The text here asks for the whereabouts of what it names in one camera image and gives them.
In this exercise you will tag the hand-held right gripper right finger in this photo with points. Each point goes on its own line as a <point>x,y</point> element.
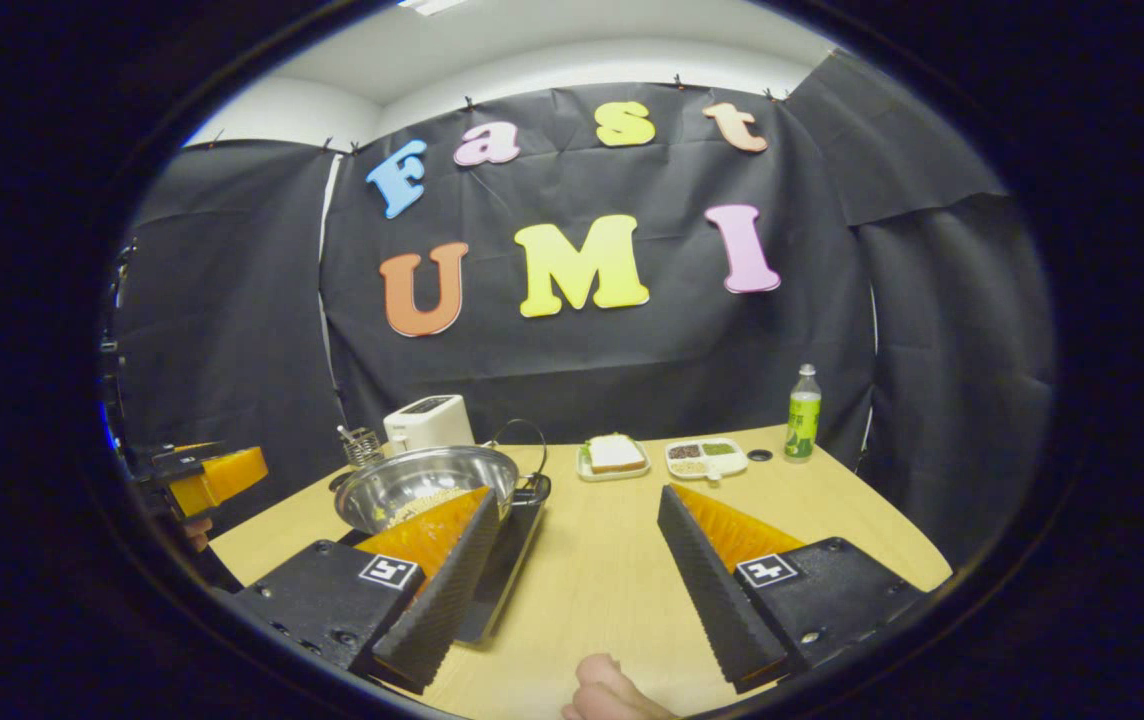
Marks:
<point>707,590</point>

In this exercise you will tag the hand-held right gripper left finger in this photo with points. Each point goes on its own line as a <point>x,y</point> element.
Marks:
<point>452,590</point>

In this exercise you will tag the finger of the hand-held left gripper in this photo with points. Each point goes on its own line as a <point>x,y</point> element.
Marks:
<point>227,475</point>

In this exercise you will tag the black induction cooktop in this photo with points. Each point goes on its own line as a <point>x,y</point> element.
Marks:
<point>504,570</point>

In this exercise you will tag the pile of soybeans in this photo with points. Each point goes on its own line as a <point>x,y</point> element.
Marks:
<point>422,505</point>

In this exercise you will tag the white divided dish of beans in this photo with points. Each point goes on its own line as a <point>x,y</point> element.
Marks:
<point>707,462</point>

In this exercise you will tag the pale green sandwich plate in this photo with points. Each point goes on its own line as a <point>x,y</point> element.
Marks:
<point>612,476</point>

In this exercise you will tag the white bread sandwich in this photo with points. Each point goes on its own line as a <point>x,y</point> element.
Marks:
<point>616,453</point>

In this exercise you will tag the white toaster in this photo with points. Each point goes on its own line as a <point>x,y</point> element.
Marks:
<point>429,422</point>

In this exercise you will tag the green tea bottle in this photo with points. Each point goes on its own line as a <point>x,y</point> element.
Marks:
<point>803,420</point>

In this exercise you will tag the black backdrop cloth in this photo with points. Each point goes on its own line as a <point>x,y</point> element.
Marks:
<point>582,360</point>

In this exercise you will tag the large ceiling light panel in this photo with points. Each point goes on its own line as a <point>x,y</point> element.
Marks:
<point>429,6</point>

